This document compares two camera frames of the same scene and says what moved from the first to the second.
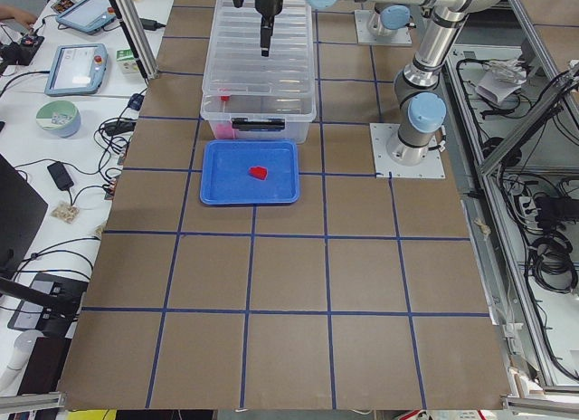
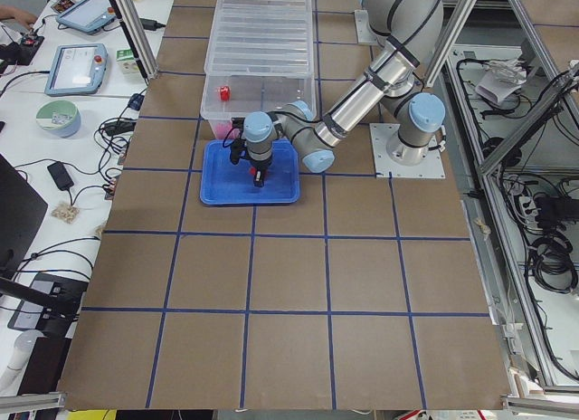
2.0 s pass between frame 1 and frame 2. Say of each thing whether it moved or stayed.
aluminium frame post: stayed
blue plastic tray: stayed
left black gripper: moved
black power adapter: stayed
